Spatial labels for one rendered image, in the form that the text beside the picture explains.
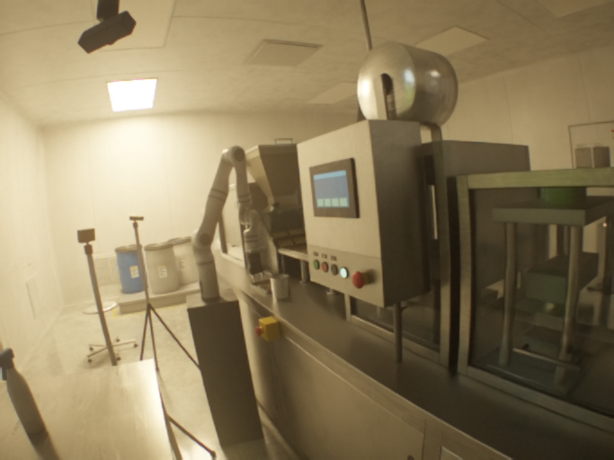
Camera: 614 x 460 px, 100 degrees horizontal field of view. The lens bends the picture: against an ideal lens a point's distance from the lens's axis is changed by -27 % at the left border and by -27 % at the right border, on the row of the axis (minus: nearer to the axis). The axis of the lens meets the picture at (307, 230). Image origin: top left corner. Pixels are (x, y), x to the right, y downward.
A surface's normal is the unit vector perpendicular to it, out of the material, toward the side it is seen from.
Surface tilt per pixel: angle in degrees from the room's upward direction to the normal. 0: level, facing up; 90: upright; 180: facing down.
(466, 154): 90
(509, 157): 90
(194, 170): 90
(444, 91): 110
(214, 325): 90
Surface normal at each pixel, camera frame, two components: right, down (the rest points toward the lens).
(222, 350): 0.33, 0.07
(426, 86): 0.47, 0.29
